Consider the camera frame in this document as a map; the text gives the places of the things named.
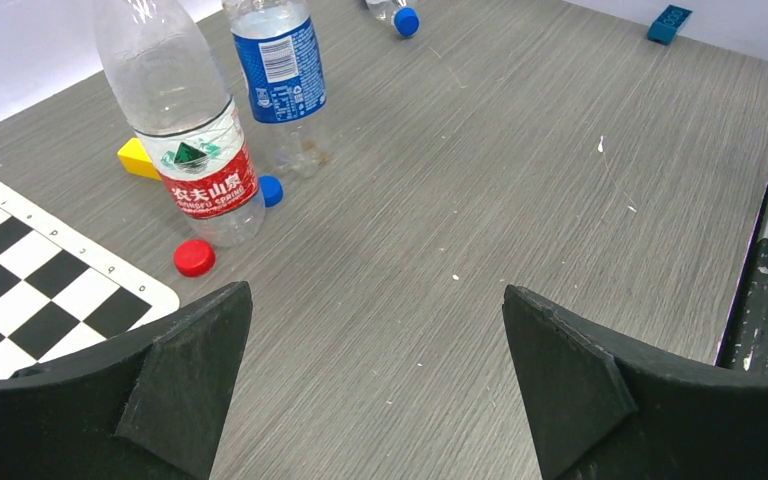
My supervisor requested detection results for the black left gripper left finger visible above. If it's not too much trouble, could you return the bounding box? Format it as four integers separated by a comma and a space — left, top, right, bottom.
0, 281, 253, 479

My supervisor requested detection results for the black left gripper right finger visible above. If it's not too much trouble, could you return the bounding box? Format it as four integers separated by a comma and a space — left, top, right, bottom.
502, 285, 768, 479

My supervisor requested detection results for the red bottle cap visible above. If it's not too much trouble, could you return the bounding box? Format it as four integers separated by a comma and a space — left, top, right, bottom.
173, 239, 217, 278

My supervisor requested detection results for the clear bottle red label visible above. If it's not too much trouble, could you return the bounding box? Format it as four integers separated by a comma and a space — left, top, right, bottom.
92, 1, 266, 247

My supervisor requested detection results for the clear bottle blue label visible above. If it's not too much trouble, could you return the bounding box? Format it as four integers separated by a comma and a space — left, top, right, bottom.
222, 0, 331, 177

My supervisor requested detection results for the pepsi bottle blue cap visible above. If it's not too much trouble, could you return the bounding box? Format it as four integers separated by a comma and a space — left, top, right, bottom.
365, 0, 420, 38

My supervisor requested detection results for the black white chessboard mat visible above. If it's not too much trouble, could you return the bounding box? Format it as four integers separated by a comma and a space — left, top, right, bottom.
0, 181, 180, 380

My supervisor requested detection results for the yellow wooden block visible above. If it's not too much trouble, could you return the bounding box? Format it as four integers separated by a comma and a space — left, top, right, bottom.
117, 137, 161, 181

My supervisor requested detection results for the blue lego brick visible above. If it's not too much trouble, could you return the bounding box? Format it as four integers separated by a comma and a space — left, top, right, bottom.
647, 4, 692, 46

